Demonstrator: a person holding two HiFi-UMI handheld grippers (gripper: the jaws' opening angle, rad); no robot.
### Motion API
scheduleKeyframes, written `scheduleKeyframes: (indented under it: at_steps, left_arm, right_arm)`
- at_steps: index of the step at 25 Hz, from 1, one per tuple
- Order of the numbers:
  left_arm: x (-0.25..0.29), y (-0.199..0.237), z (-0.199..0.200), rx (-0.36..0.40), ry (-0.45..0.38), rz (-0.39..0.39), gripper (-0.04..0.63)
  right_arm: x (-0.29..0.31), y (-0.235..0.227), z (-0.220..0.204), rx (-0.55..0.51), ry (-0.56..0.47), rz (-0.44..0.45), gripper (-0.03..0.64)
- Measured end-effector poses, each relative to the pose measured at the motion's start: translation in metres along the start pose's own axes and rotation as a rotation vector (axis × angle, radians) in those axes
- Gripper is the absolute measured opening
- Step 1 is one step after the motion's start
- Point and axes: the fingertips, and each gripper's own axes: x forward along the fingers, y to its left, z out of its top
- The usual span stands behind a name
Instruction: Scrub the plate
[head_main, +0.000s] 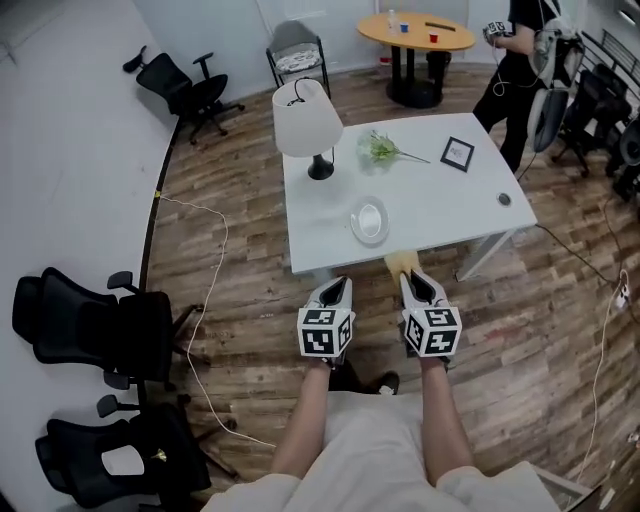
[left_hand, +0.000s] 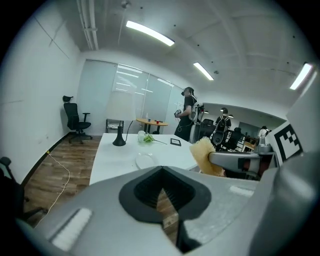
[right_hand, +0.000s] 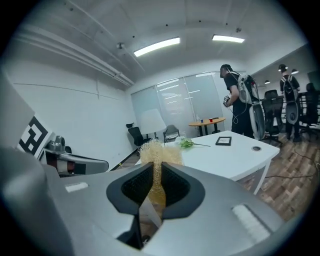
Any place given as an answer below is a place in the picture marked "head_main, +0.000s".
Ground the long black floor cable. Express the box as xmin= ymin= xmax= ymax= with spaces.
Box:
xmin=516 ymin=149 xmax=640 ymax=327

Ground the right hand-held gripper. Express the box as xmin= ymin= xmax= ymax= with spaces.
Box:
xmin=399 ymin=267 xmax=463 ymax=370

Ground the white power strip cable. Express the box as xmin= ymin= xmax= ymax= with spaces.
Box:
xmin=574 ymin=269 xmax=632 ymax=484

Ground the black lamp cord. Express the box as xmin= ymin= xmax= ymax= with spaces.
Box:
xmin=285 ymin=76 xmax=338 ymax=167

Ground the patterned seat cushion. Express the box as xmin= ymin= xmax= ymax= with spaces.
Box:
xmin=274 ymin=51 xmax=322 ymax=72

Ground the person's black shoe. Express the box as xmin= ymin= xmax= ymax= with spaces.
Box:
xmin=328 ymin=357 xmax=378 ymax=394
xmin=375 ymin=370 xmax=402 ymax=397

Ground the person's left black shoe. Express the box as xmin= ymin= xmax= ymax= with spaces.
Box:
xmin=328 ymin=357 xmax=378 ymax=394

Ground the artificial white flower sprig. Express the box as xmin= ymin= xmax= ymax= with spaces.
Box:
xmin=355 ymin=129 xmax=432 ymax=167

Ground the round wooden table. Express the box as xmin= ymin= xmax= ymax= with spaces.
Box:
xmin=355 ymin=11 xmax=478 ymax=109

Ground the person's right black shoe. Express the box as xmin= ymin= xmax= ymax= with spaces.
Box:
xmin=375 ymin=370 xmax=402 ymax=397

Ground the yellow sponge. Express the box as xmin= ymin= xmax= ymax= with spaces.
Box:
xmin=383 ymin=250 xmax=422 ymax=289

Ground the black mesh office chair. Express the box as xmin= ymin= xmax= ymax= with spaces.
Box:
xmin=551 ymin=64 xmax=634 ymax=179
xmin=34 ymin=394 xmax=239 ymax=512
xmin=121 ymin=44 xmax=247 ymax=147
xmin=11 ymin=266 xmax=207 ymax=392

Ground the grey metal frame chair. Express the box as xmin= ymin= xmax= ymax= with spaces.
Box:
xmin=264 ymin=20 xmax=333 ymax=99

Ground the white shade table lamp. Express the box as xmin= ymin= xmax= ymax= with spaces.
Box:
xmin=270 ymin=79 xmax=345 ymax=182

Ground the long white floor cable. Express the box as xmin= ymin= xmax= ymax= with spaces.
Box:
xmin=158 ymin=194 xmax=279 ymax=449

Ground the black round machine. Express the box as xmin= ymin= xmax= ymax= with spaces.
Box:
xmin=605 ymin=116 xmax=640 ymax=202

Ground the white rectangular table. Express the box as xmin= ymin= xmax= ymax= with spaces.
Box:
xmin=281 ymin=111 xmax=539 ymax=282

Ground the white plate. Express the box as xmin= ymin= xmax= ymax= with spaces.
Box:
xmin=348 ymin=195 xmax=392 ymax=248

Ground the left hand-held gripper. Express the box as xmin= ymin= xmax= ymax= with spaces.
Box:
xmin=296 ymin=275 xmax=357 ymax=370

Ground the person's white shirt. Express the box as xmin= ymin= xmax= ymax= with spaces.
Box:
xmin=199 ymin=389 xmax=562 ymax=512

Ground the black picture frame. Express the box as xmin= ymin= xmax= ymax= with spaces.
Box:
xmin=439 ymin=135 xmax=477 ymax=174

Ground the person's right forearm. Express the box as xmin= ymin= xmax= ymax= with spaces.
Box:
xmin=418 ymin=357 xmax=476 ymax=490

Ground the black waste bin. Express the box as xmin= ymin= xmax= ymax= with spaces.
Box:
xmin=425 ymin=49 xmax=453 ymax=94

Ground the person's left forearm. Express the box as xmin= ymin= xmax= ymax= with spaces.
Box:
xmin=269 ymin=357 xmax=334 ymax=482

